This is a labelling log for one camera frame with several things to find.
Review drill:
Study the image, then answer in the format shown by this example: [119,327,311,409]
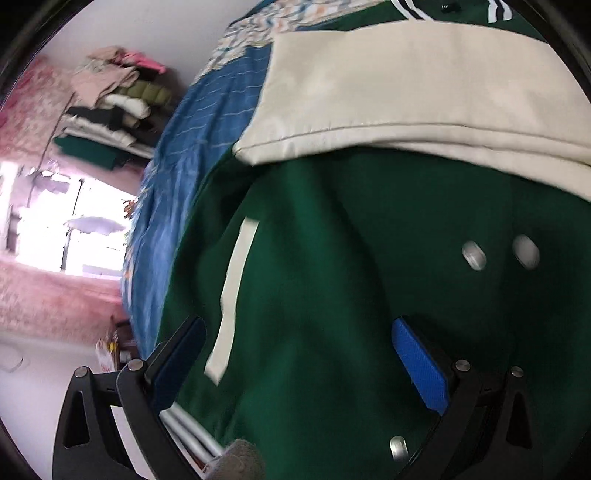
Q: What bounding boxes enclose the green varsity jacket cream sleeves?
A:
[154,0,591,480]

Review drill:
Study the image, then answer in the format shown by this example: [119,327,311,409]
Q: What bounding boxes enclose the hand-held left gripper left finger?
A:
[52,316,207,480]

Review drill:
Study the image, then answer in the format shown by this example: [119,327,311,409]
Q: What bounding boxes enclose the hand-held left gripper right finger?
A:
[391,316,542,480]

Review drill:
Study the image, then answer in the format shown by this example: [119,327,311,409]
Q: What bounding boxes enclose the grey fuzzy cloth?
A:
[202,438,267,480]

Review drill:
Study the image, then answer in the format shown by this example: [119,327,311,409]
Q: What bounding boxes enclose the pink plush toy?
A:
[119,51,168,75]

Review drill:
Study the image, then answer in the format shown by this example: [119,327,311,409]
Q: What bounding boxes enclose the pink fleece coat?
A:
[73,45,139,106]

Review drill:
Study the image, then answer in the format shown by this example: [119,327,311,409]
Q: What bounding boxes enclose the white puffer jacket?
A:
[98,93,151,119]

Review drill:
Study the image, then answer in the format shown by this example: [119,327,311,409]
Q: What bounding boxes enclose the blue striped plaid bed quilt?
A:
[119,0,398,363]

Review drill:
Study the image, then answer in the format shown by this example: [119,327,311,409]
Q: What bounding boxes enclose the pink floral curtain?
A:
[0,56,137,344]

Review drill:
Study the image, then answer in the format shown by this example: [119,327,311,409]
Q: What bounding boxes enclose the olive green puffer jacket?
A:
[115,80,175,108]

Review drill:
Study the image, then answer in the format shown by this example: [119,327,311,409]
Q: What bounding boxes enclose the white cloth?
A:
[64,216,126,237]

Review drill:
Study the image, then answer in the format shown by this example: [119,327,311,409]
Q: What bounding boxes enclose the black coat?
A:
[64,105,141,132]

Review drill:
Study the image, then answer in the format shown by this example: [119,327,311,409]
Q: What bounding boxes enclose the dark green coat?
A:
[52,135,124,171]

